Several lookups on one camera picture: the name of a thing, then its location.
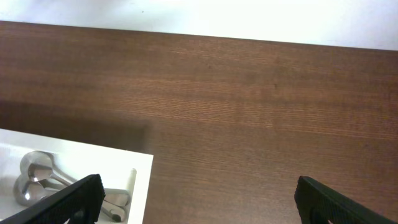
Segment large metal spoon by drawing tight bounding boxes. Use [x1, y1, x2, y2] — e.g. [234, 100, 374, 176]
[20, 151, 131, 207]
[13, 175, 131, 223]

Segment white plastic cutlery tray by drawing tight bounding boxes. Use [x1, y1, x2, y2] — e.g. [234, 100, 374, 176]
[1, 129, 153, 224]

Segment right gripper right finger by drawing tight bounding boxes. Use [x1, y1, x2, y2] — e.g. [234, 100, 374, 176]
[294, 176, 397, 224]

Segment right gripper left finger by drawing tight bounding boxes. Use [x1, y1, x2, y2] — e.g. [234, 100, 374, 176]
[1, 174, 105, 224]

